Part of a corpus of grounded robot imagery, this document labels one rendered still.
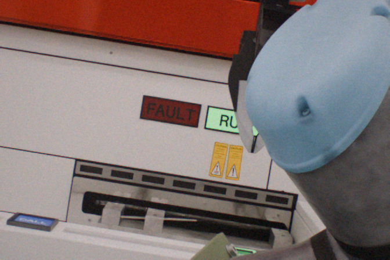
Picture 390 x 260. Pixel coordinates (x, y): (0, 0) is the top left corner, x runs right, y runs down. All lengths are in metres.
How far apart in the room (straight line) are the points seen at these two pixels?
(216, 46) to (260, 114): 1.02
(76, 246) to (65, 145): 0.64
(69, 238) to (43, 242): 0.03
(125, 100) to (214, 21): 0.24
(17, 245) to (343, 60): 0.61
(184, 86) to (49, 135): 0.29
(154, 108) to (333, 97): 1.12
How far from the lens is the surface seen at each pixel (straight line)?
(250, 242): 1.52
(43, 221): 1.03
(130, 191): 1.58
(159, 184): 1.58
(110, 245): 0.97
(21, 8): 1.56
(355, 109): 0.47
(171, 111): 1.56
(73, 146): 1.59
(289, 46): 0.53
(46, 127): 1.60
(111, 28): 1.53
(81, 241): 0.97
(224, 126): 1.57
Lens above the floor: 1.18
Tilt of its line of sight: 3 degrees down
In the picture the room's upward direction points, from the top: 9 degrees clockwise
